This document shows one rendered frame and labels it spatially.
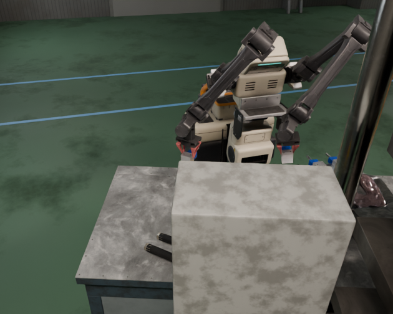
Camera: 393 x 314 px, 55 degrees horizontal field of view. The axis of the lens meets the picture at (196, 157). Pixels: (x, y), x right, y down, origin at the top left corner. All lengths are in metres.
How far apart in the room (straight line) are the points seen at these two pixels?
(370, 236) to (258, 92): 1.21
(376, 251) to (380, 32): 0.44
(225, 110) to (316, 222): 1.73
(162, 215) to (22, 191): 1.86
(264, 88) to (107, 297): 1.22
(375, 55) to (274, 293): 0.48
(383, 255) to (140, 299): 0.93
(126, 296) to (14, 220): 1.68
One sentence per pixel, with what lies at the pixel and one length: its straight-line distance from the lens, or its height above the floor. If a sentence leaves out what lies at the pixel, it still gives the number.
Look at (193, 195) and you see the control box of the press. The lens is 0.65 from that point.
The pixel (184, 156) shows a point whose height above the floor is 0.96.
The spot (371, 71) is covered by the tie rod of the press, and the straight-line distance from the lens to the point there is 0.80.
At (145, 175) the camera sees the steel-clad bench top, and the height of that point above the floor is 0.80.
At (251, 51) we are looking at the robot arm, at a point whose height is 1.46.
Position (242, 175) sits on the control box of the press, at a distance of 0.71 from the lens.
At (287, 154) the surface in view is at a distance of 1.74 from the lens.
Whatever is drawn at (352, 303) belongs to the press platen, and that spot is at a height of 1.04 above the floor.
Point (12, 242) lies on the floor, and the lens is 2.88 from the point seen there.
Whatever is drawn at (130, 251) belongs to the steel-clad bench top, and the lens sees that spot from 1.49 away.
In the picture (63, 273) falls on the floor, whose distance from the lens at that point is 2.56.
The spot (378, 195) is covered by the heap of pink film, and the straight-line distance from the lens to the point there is 1.76.
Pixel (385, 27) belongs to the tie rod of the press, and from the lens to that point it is 0.78.
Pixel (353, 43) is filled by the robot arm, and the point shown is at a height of 1.46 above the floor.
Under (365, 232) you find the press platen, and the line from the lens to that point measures 0.93.
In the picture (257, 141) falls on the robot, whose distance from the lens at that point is 2.13.
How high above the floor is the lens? 1.88
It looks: 33 degrees down
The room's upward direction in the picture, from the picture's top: 1 degrees clockwise
